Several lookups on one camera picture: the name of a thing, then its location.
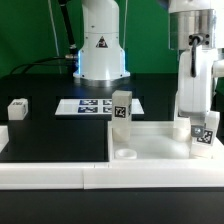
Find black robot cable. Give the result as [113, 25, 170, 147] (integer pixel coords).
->
[9, 0, 80, 76]

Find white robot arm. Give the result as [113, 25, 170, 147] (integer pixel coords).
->
[73, 0, 224, 137]

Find white marker base plate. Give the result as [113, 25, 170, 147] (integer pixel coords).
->
[55, 99, 144, 116]

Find white square table top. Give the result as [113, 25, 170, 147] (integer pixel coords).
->
[108, 121, 224, 161]

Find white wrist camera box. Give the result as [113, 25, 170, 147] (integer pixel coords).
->
[212, 59, 224, 78]

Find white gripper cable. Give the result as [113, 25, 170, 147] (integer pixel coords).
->
[189, 34, 203, 78]

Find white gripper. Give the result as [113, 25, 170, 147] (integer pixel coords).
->
[177, 46, 218, 136]

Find white U-shaped obstacle fence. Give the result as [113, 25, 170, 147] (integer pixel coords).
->
[0, 124, 224, 191]

